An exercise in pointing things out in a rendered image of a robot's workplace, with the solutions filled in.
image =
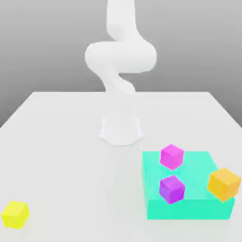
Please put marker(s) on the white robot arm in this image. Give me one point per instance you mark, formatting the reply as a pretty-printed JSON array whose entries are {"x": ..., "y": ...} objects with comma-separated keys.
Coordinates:
[{"x": 121, "y": 56}]

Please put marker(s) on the small magenta cube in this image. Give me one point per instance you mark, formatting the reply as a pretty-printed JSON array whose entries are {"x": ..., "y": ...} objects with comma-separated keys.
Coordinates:
[{"x": 171, "y": 157}]

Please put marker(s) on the small purple cube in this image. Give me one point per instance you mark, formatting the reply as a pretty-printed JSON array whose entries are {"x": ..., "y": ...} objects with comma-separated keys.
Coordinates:
[{"x": 171, "y": 190}]

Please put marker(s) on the small orange cube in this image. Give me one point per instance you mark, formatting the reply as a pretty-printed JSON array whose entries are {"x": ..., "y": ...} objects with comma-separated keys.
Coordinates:
[{"x": 224, "y": 184}]

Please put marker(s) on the small yellow cube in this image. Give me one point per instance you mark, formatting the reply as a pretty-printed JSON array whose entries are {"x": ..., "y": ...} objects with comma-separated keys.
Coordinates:
[{"x": 15, "y": 214}]

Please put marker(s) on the large turquoise box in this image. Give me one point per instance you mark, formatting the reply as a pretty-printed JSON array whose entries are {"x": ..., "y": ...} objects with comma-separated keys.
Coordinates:
[{"x": 198, "y": 208}]

